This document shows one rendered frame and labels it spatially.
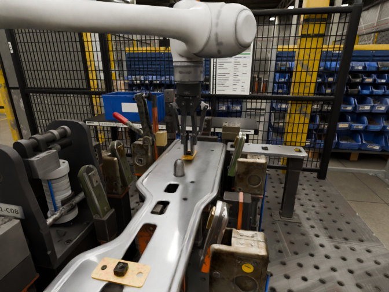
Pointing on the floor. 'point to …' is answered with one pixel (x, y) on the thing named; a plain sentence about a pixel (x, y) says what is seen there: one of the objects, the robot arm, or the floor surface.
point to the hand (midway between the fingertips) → (189, 144)
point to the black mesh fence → (355, 12)
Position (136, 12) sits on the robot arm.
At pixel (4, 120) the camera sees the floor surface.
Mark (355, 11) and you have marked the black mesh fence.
